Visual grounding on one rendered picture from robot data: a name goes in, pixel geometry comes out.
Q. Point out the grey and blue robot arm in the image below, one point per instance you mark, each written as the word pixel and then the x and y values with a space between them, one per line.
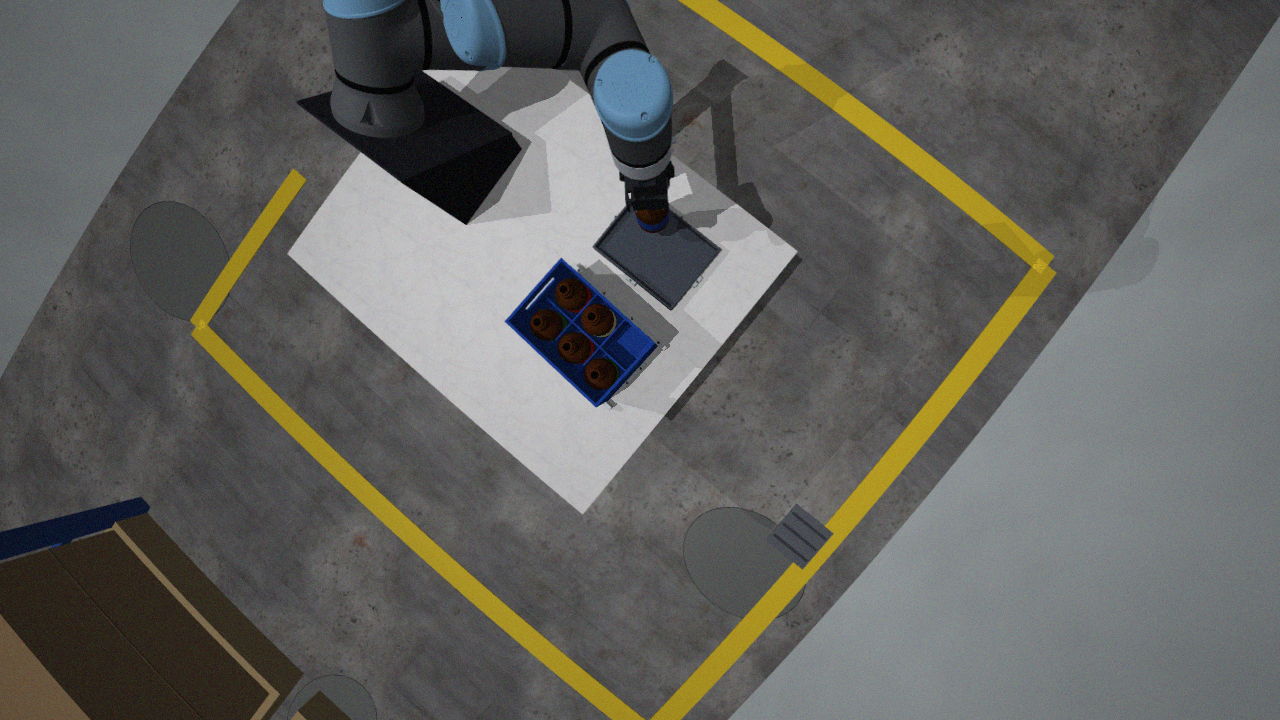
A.
pixel 376 45

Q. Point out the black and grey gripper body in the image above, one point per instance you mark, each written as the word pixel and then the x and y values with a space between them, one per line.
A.
pixel 654 198

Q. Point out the brown bottle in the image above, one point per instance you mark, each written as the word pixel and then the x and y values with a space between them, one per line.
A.
pixel 548 326
pixel 601 373
pixel 576 349
pixel 652 221
pixel 599 320
pixel 573 295

